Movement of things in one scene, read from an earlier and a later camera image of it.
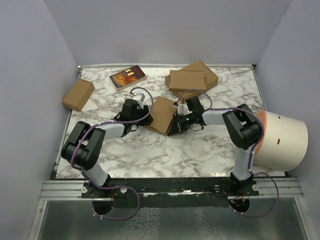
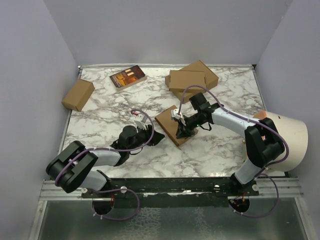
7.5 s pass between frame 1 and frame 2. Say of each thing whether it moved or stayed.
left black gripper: moved
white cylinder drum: stayed
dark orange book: stayed
